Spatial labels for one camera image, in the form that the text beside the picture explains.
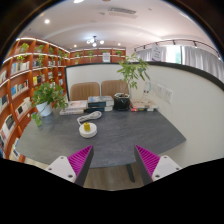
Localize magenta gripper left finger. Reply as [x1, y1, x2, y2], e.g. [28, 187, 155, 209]
[45, 144, 95, 187]

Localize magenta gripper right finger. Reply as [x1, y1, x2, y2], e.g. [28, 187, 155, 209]
[133, 144, 183, 186]

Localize yellow charger plug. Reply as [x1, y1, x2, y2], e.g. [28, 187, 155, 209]
[84, 122, 90, 131]

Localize round white power socket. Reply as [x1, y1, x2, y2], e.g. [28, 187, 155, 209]
[79, 122, 97, 138]

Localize dark grey table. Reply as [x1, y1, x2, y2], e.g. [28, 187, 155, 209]
[17, 110, 186, 168]

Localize white book stack left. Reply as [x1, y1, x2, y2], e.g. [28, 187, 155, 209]
[59, 100, 87, 115]

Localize book stack right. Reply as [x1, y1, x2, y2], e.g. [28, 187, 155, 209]
[130, 99, 158, 112]

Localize dark book stack centre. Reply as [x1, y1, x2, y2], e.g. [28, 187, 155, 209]
[85, 96, 114, 112]

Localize left tan chair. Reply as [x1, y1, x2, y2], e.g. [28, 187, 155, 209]
[70, 82, 100, 101]

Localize tan chair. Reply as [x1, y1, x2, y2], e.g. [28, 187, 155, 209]
[70, 82, 100, 101]
[101, 80, 129, 97]

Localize green plant in white pot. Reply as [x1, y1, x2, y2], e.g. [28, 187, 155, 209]
[31, 82, 67, 126]

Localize white standing card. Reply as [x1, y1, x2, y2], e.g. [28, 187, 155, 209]
[142, 82, 152, 103]

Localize right tan chair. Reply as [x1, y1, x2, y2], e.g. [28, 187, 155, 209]
[101, 80, 129, 97]

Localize tall plant in black pot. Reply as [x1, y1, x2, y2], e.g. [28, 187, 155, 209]
[114, 54, 150, 111]

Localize orange wooden bookshelf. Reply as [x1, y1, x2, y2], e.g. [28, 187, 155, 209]
[0, 37, 126, 162]

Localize white grey curtains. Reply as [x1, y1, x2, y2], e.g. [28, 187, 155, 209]
[136, 45, 224, 83]

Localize ceiling chandelier lamp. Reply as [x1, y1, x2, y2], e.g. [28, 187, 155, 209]
[86, 36, 104, 47]

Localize ceiling air vent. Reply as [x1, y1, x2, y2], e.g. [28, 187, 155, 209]
[108, 7, 136, 18]

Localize white coiled cable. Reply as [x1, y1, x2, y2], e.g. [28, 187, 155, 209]
[76, 110, 103, 126]

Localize white wall sockets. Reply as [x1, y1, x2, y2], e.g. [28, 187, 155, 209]
[156, 84, 173, 103]

